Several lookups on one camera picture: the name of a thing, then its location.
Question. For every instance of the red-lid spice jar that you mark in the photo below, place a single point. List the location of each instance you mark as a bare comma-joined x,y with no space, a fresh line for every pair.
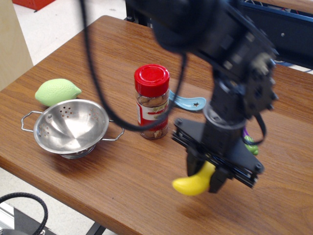
151,84

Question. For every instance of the red box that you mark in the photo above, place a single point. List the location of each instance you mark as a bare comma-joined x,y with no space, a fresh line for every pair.
33,4

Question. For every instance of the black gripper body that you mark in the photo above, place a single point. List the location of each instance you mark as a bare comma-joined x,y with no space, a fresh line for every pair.
219,140

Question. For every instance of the green toy lemon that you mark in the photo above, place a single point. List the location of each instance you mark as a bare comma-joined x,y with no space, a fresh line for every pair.
56,90

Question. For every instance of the yellow toy banana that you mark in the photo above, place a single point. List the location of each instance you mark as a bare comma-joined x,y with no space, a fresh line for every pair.
197,183

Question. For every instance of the beige cabinet panel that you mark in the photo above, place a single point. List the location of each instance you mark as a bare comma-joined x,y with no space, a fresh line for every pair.
15,58

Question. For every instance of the purple toy eggplant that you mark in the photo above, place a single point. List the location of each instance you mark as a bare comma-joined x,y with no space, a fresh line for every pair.
249,142

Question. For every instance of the steel colander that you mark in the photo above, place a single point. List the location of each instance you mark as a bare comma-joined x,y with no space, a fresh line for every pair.
71,128

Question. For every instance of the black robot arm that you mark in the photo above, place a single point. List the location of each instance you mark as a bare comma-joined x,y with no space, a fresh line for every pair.
247,92

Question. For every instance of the light blue plastic spatula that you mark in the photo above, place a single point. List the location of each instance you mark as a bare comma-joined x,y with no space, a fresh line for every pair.
190,104

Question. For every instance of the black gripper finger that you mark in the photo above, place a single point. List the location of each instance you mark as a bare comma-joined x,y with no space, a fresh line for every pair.
218,179
194,161

